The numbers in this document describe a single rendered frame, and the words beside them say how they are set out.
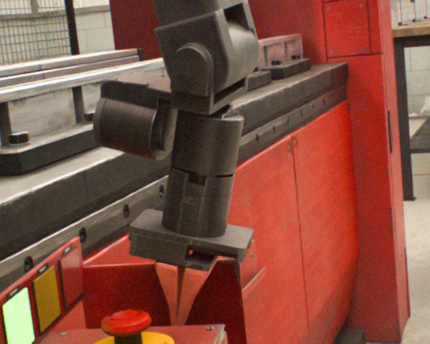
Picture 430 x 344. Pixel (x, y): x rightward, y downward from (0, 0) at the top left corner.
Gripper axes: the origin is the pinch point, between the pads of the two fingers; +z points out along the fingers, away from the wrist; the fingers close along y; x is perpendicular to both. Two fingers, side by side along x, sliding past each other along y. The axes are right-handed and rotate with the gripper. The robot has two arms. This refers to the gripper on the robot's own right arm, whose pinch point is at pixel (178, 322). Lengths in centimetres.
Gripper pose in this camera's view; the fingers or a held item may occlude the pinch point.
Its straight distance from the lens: 80.5
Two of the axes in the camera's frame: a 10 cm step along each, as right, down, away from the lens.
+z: -1.5, 9.6, 2.2
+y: -9.7, -1.8, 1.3
